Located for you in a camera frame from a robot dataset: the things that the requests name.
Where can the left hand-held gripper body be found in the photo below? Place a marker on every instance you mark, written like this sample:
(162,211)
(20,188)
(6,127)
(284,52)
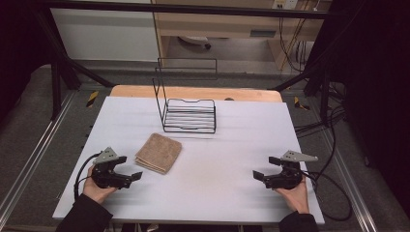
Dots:
(103,175)

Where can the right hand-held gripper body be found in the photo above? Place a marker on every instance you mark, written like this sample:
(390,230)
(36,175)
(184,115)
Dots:
(290,179)

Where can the brown towel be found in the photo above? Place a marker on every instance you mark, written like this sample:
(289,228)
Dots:
(158,153)

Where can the person's left hand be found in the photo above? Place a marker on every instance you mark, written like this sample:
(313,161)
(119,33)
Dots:
(95,191)

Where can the person's right hand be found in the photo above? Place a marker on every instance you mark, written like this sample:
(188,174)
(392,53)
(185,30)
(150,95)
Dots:
(298,198)

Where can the white foam table mat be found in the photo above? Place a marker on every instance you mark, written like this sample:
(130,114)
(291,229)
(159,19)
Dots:
(209,174)

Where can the black curtain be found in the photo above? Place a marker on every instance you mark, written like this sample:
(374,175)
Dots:
(19,48)
(377,96)

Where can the white cabinet panel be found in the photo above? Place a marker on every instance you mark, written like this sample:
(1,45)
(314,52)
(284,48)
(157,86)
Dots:
(103,35)

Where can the white chair base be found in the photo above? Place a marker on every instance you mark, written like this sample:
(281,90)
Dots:
(195,41)

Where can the light wooden desk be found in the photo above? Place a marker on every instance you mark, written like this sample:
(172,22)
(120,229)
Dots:
(225,24)

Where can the aluminium floor rail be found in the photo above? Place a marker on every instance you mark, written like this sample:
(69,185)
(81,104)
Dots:
(349,180)
(35,154)

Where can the black metal frame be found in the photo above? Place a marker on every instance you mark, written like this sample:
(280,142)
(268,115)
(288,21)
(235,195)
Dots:
(59,74)

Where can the white wall socket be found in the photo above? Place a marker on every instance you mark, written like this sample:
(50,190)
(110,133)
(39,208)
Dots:
(285,4)

